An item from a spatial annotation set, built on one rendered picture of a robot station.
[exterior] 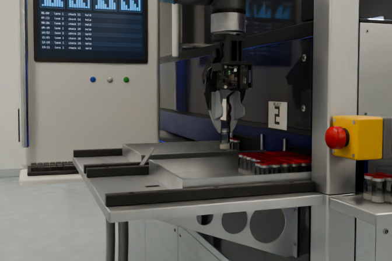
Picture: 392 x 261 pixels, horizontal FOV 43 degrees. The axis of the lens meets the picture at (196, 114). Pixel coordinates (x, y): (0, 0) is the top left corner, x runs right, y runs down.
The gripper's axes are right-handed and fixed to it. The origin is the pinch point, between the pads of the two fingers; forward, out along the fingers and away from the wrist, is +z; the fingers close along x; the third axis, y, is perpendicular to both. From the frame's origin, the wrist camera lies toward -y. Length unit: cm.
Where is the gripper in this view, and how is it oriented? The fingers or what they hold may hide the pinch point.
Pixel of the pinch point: (223, 126)
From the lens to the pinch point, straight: 109.6
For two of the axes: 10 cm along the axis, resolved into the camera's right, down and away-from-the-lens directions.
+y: 3.2, 0.5, -9.5
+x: 9.5, -0.1, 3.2
